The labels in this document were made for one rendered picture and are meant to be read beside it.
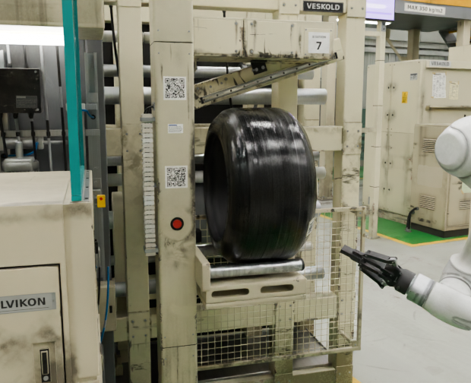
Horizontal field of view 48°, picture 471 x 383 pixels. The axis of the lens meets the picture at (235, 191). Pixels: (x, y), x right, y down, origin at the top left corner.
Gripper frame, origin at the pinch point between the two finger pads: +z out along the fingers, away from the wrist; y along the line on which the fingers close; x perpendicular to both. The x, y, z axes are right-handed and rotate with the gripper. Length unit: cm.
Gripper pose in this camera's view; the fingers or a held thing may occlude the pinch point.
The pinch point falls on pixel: (352, 253)
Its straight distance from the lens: 177.1
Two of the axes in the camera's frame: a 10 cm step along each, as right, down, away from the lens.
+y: -1.3, 7.8, 6.1
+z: -8.2, -4.3, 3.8
